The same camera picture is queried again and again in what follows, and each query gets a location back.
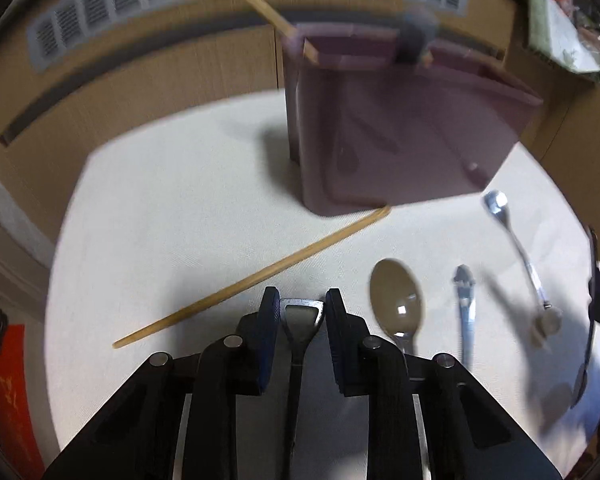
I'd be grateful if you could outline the shovel-handle metal utensil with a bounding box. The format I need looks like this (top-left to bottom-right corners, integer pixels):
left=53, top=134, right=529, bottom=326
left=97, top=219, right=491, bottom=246
left=279, top=298, right=324, bottom=479

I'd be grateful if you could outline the thin wooden chopstick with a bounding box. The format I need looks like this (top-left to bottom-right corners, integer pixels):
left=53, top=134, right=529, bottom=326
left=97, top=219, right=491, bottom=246
left=112, top=206, right=391, bottom=349

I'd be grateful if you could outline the white ball-end metal utensil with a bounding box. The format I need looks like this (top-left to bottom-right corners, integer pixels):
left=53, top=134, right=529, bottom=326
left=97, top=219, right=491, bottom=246
left=482, top=190, right=562, bottom=337

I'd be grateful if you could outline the grey-tipped wooden spoon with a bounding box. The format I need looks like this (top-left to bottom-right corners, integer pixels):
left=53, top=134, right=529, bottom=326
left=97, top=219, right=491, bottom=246
left=394, top=9, right=439, bottom=66

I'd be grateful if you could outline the long wooden chopstick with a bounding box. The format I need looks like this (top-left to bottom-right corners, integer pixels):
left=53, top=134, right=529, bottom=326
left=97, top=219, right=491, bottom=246
left=244, top=0, right=319, bottom=65

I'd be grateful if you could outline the brown metal spoon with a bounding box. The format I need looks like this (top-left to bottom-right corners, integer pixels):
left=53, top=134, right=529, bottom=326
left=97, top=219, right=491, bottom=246
left=370, top=259, right=424, bottom=356

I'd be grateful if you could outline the maroon plastic utensil bin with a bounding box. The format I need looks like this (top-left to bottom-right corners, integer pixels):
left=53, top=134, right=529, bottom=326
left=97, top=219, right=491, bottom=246
left=282, top=23, right=541, bottom=217

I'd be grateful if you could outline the green-white paper calendar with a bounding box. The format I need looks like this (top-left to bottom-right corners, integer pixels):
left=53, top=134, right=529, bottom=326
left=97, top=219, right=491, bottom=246
left=527, top=0, right=600, bottom=75

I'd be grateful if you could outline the slotted-handle metal utensil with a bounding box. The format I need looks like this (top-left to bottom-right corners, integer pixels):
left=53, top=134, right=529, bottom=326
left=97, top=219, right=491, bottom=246
left=453, top=264, right=477, bottom=370

